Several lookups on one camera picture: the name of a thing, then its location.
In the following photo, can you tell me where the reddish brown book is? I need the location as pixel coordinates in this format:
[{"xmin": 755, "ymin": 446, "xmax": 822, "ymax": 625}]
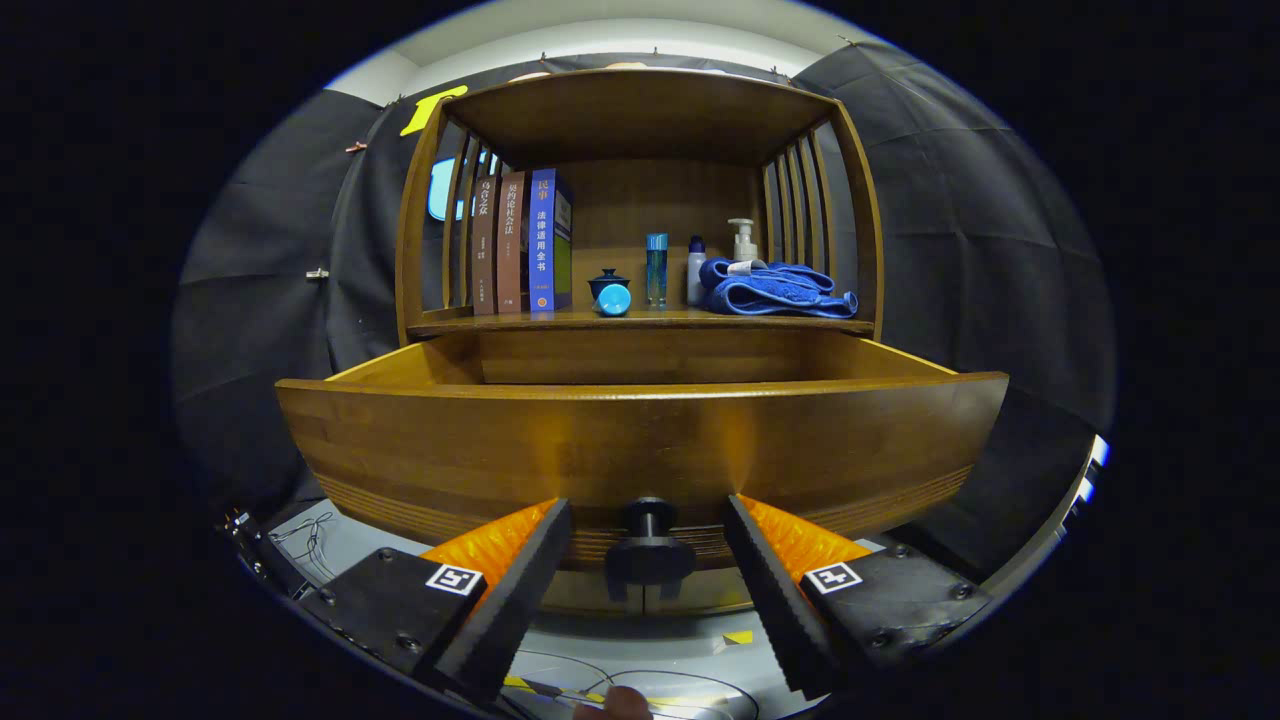
[{"xmin": 495, "ymin": 170, "xmax": 533, "ymax": 314}]

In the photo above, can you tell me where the folded blue towel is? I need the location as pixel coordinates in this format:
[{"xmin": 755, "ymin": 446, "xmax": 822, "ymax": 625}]
[{"xmin": 698, "ymin": 258, "xmax": 859, "ymax": 319}]

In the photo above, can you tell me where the blue book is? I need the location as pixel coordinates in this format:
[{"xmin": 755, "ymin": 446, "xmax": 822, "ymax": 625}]
[{"xmin": 528, "ymin": 168, "xmax": 574, "ymax": 312}]

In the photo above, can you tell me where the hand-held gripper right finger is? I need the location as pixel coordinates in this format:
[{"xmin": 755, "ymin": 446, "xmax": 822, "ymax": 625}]
[{"xmin": 722, "ymin": 493, "xmax": 991, "ymax": 698}]

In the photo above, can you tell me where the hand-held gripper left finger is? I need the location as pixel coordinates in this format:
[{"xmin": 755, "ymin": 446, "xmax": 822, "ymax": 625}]
[{"xmin": 300, "ymin": 497, "xmax": 573, "ymax": 704}]

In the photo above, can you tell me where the dark brown book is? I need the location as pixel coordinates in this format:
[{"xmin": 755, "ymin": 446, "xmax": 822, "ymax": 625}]
[{"xmin": 470, "ymin": 177, "xmax": 501, "ymax": 316}]

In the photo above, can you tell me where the wooden countertop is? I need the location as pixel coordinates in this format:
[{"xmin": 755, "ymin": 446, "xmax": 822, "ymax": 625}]
[{"xmin": 408, "ymin": 305, "xmax": 876, "ymax": 337}]

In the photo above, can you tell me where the wooden cabinet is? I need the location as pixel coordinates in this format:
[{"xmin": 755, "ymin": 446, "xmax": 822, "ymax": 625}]
[{"xmin": 275, "ymin": 68, "xmax": 1009, "ymax": 616}]

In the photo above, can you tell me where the wooden drawer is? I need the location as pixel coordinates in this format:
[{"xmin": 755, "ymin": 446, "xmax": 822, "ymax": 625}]
[{"xmin": 275, "ymin": 330, "xmax": 1009, "ymax": 613}]

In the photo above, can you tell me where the black backdrop cloth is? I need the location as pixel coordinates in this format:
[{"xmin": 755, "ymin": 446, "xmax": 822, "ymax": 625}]
[{"xmin": 170, "ymin": 45, "xmax": 1116, "ymax": 581}]

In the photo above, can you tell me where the thin floor cable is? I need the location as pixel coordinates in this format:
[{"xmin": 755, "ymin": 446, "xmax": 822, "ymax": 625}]
[{"xmin": 500, "ymin": 650, "xmax": 763, "ymax": 720}]

